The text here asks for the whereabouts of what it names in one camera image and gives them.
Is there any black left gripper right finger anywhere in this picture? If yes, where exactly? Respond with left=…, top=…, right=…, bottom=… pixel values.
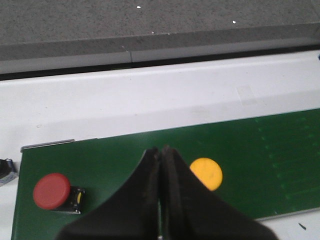
left=159, top=146, right=277, bottom=240

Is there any grey stone slab left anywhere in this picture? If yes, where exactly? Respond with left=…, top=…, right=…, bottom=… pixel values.
left=0, top=0, right=320, bottom=62

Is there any small black screw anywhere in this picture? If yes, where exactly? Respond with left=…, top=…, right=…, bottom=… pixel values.
left=298, top=223, right=307, bottom=231

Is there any green conveyor belt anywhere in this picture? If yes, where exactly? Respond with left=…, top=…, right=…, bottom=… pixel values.
left=11, top=109, right=320, bottom=240

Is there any yellow mushroom push button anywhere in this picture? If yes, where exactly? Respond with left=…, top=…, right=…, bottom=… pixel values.
left=189, top=157, right=223, bottom=191

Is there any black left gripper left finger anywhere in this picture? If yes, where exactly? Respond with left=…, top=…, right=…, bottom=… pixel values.
left=56, top=147, right=160, bottom=240

